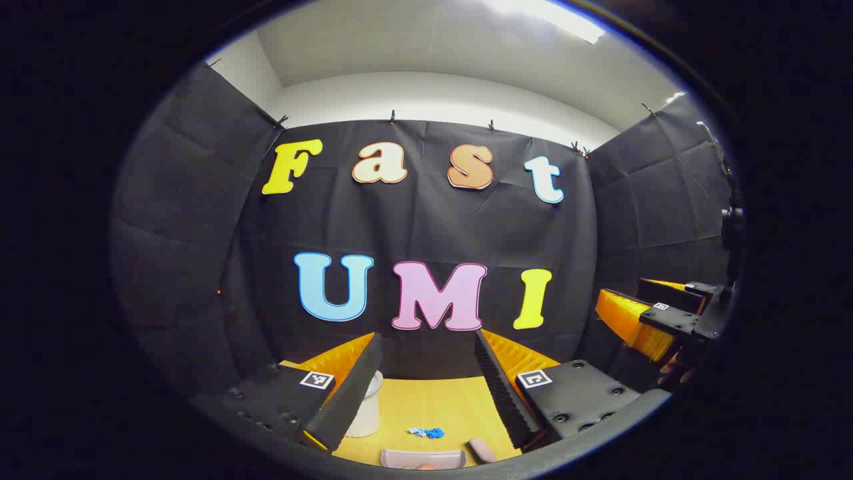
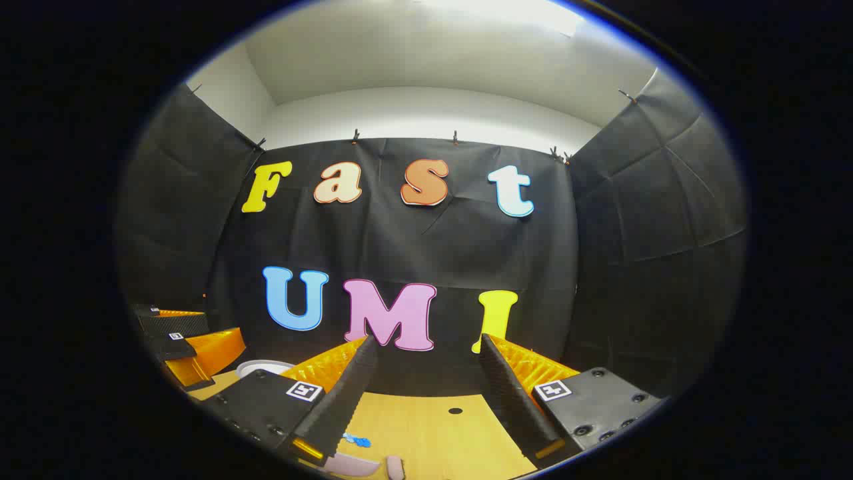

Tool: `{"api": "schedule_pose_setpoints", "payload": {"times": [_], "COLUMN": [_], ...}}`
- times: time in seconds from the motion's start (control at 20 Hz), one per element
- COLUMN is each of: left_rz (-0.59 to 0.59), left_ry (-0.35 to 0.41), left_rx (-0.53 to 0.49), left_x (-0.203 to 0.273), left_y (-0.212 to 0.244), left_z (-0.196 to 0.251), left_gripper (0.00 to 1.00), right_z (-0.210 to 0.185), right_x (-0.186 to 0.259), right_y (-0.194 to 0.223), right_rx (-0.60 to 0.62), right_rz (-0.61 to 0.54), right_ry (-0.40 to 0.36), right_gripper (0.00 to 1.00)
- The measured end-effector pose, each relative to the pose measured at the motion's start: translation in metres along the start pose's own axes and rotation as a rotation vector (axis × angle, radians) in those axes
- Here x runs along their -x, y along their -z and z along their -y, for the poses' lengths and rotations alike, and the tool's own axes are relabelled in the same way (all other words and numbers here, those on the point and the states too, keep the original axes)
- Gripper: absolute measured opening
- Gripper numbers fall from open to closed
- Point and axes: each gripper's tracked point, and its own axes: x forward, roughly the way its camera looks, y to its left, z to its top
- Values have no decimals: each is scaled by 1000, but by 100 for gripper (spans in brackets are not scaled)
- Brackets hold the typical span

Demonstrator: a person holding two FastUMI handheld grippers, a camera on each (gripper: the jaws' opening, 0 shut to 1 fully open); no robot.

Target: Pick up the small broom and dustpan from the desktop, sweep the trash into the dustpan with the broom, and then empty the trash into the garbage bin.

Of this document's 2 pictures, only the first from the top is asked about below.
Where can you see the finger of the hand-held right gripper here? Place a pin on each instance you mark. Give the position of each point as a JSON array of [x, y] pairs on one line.
[[666, 292], [633, 323]]

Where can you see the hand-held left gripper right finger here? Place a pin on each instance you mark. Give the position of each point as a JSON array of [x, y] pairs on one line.
[[503, 393]]

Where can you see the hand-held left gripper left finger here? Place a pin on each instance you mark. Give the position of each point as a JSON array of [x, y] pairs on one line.
[[350, 393]]

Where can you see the white ribbed garbage bin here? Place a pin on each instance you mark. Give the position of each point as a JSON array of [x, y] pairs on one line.
[[368, 416]]

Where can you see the small pale purple broom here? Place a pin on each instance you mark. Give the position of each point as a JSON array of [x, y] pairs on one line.
[[481, 450]]

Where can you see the light blue paper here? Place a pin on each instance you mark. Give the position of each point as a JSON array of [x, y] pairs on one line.
[[418, 431]]

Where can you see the pale purple plastic dustpan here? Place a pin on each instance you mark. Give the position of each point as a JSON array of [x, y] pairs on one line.
[[423, 458]]

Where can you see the wooden desktop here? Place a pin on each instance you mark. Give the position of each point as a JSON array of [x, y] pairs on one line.
[[440, 406]]

